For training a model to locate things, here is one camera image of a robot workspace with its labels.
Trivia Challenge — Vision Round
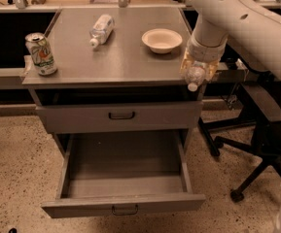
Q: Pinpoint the black lower drawer handle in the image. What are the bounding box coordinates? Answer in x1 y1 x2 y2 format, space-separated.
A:
112 205 139 216

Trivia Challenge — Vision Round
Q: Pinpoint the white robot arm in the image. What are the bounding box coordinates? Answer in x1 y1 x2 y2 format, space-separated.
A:
180 0 281 233

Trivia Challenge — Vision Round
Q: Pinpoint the grey drawer cabinet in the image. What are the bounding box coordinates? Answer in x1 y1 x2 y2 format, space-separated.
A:
23 7 202 151

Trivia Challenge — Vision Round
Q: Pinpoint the black office chair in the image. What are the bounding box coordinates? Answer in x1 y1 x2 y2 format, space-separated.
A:
198 71 281 203

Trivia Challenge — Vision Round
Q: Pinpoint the open lower grey drawer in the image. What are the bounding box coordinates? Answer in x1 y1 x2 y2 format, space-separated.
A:
42 130 205 218

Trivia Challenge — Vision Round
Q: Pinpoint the crinkled clear water bottle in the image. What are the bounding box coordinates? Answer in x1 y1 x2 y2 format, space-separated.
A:
185 66 205 92

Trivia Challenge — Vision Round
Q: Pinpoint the labelled clear water bottle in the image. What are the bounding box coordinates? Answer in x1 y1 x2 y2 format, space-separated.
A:
89 15 115 49

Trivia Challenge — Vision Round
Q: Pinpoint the black upper drawer handle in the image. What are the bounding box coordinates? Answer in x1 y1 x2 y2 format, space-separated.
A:
108 112 135 120

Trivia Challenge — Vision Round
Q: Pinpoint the black drawer handle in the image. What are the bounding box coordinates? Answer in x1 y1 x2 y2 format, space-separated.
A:
112 205 139 216
108 112 135 120

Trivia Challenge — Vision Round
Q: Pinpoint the white paper bowl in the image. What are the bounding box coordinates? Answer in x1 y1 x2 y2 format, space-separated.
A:
142 28 183 54

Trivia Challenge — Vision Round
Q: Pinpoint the green white soda can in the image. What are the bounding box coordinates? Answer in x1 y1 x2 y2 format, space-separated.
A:
25 32 56 76

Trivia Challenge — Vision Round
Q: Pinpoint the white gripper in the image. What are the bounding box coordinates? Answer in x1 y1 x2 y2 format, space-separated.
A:
180 33 228 82

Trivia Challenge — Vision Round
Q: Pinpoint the closed upper grey drawer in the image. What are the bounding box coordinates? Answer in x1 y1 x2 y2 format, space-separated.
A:
36 101 202 134

